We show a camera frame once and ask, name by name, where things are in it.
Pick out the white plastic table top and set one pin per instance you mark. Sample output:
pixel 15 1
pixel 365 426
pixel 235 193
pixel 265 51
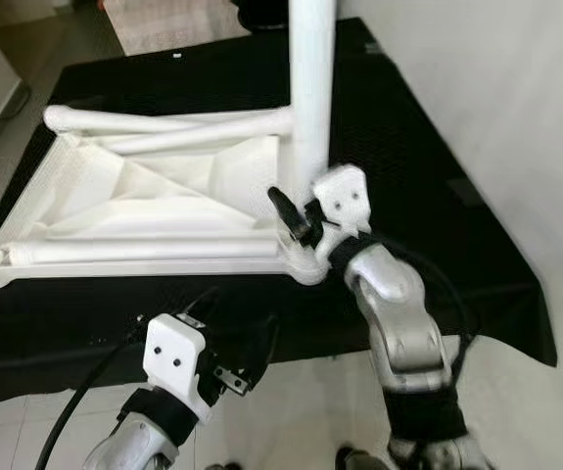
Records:
pixel 164 196

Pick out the large black bowl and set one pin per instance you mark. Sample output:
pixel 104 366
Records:
pixel 261 12

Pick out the dark right robot foot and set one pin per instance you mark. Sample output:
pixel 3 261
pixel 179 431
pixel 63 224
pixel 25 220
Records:
pixel 359 458

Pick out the dark left robot foot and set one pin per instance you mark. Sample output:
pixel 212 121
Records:
pixel 217 466

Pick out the beige patterned low table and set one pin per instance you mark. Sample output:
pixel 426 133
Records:
pixel 173 24

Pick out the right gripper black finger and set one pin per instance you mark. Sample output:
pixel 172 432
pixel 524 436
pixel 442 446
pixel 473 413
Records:
pixel 287 211

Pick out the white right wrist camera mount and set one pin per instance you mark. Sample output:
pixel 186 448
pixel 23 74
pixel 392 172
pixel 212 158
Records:
pixel 345 196

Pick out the dark robot foot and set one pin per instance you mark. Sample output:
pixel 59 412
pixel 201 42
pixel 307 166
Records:
pixel 359 458
pixel 217 466

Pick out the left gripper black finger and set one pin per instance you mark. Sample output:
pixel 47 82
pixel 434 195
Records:
pixel 203 306
pixel 264 348

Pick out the black tablecloth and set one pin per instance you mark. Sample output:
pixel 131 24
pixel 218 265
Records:
pixel 408 127

